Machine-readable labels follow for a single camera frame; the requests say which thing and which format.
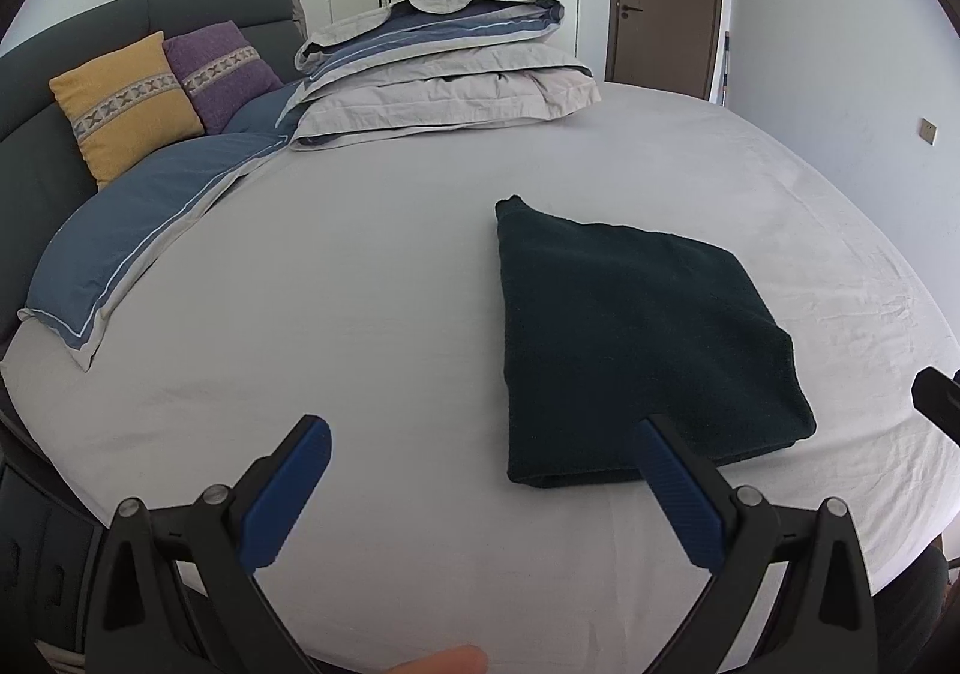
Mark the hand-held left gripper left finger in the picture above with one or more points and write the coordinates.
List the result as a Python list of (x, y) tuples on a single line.
[(289, 486)]

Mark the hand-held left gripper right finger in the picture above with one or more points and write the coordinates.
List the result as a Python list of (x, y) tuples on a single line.
[(679, 494)]

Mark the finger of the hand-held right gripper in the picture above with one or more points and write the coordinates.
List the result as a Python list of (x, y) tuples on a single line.
[(937, 400)]

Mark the dark green fleece garment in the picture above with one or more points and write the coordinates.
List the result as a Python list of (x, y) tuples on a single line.
[(637, 329)]

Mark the person's left hand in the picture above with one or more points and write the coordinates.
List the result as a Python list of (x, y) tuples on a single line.
[(442, 660)]

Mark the person's dark trousers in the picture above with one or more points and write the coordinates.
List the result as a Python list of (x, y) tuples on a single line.
[(911, 614)]

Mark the bed with white sheet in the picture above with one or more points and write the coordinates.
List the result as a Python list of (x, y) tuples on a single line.
[(337, 269)]

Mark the dark nightstand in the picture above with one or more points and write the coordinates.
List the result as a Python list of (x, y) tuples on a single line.
[(45, 561)]

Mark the blue pillow with grey border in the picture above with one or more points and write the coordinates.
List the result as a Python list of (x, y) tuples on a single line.
[(150, 209)]

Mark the yellow patterned cushion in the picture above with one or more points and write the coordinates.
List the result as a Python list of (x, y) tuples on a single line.
[(127, 107)]

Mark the purple patterned cushion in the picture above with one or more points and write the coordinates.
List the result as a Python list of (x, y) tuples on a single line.
[(225, 70)]

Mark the dark grey upholstered headboard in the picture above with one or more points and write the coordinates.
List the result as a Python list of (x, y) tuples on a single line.
[(45, 119)]

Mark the beige wall socket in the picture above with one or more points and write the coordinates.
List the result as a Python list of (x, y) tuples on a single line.
[(930, 130)]

